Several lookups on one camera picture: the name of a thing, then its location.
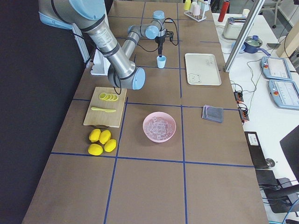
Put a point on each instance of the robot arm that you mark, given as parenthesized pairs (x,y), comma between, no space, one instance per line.
(89,16)
(153,31)

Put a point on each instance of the white wire cup rack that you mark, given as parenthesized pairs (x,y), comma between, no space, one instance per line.
(204,7)

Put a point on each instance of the yellow lemon upper left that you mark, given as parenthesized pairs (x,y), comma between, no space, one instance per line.
(95,149)

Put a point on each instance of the yellow lemon middle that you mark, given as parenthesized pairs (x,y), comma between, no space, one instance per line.
(104,137)

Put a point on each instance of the grey folded cloth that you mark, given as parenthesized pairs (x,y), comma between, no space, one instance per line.
(214,114)

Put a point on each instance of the yellow lemon lower left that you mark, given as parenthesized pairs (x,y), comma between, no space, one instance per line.
(110,145)

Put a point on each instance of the lemon slice bottom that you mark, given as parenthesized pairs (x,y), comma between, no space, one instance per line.
(115,97)

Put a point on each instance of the red bottle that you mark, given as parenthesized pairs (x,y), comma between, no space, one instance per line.
(223,11)

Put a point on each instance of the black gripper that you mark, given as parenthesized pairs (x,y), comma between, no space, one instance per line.
(159,42)

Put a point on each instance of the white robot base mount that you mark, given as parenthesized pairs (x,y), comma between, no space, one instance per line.
(100,64)

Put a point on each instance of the orange black power strip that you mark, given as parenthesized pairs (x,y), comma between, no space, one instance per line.
(238,96)

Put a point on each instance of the light blue plastic cup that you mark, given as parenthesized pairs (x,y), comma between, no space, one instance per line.
(161,61)

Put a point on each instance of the blue saucepan with handle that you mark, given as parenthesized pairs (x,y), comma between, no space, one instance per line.
(253,45)

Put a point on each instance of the cream toaster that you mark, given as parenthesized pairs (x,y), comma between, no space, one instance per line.
(233,27)

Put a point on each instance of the yellow lemon upper right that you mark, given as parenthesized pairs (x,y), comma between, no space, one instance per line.
(94,135)

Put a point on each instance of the cream bear serving tray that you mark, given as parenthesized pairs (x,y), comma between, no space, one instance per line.
(202,69)

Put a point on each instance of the wooden cutting board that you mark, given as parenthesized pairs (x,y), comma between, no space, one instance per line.
(106,107)

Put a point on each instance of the pink upturned cup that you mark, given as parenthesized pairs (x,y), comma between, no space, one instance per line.
(195,9)

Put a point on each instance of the pink bowl of ice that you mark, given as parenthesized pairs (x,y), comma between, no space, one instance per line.
(159,126)

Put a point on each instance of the aluminium frame post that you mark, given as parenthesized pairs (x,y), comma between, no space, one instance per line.
(254,11)

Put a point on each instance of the yellow upturned cup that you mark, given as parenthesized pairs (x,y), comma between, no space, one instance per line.
(187,5)

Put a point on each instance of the lemon slice top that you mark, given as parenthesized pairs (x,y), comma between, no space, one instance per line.
(102,96)

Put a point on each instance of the yellow lemon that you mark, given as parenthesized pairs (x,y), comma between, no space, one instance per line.
(110,145)
(95,149)
(94,135)
(104,137)

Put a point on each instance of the yellow plastic knife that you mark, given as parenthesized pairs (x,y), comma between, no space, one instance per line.
(102,109)

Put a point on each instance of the black monitor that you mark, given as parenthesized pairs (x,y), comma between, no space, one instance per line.
(290,147)

